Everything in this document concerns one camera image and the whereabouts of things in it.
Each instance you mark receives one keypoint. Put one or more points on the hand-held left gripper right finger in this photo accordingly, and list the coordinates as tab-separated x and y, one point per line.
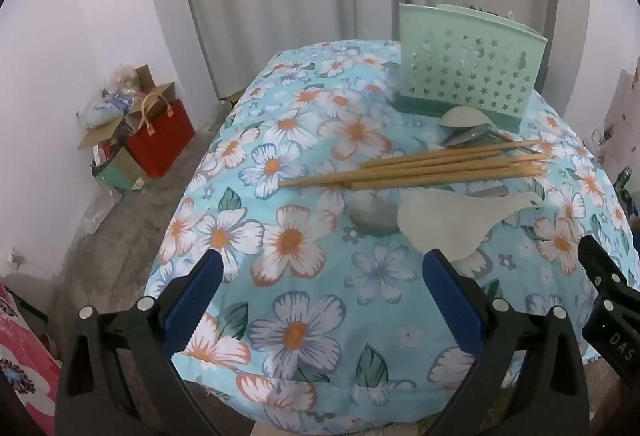
455	301

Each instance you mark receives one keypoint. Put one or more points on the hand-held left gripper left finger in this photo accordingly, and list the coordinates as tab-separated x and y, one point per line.
195	296

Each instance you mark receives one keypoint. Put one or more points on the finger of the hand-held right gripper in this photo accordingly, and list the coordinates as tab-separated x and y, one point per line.
607	266

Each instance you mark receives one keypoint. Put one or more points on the white rice paddle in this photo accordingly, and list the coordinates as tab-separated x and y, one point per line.
440	226

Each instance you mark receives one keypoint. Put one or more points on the grey metal spoon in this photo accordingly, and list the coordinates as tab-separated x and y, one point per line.
372	216
470	136

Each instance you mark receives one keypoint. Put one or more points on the wooden chopstick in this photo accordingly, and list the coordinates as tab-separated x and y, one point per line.
450	155
325	179
500	160
450	176

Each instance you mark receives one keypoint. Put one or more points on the cream ladle spoon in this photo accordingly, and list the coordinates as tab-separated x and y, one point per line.
465	116

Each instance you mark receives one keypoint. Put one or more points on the green perforated utensil holder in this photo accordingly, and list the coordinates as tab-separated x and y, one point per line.
415	31

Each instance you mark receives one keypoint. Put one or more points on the green can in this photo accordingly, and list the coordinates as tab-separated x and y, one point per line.
627	191

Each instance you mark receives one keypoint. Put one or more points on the blue floral tablecloth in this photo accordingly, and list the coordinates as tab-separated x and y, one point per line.
310	276

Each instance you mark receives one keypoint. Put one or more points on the teal box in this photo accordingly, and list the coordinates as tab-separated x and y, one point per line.
120	169

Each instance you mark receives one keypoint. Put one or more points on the pink printed roll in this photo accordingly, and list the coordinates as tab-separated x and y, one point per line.
625	116

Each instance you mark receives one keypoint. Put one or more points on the red gift bag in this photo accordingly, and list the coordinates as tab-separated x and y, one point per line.
160	141

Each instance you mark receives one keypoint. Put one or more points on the pink floral bag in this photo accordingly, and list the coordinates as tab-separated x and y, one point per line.
25	366

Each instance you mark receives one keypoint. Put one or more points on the brown cardboard box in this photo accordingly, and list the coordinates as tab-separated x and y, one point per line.
100	136

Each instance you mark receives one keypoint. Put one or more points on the blue white plastic bag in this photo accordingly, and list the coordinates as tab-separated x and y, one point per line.
105	109

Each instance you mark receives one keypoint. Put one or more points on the clear plastic bag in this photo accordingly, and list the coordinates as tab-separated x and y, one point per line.
125	76

